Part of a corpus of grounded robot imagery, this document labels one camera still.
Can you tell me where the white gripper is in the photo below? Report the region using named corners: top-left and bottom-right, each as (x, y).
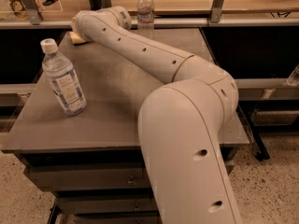
top-left (71, 10), bottom-right (92, 42)

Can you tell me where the yellow sponge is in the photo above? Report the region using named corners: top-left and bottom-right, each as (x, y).
top-left (69, 32), bottom-right (87, 45)

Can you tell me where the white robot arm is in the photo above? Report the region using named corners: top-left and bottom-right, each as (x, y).
top-left (72, 7), bottom-right (243, 224)

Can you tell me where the blue label plastic bottle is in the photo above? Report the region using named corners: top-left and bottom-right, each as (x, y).
top-left (40, 38), bottom-right (86, 116)

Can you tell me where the clear water bottle red label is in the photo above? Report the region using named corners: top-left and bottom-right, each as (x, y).
top-left (136, 0), bottom-right (154, 38)

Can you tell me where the small black object on shelf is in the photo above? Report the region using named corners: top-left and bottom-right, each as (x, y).
top-left (43, 0), bottom-right (57, 7)

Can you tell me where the colourful box on shelf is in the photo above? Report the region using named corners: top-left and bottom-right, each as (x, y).
top-left (0, 0), bottom-right (45, 21)

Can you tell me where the grey drawer cabinet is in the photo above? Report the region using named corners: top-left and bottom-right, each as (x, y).
top-left (3, 38), bottom-right (239, 224)

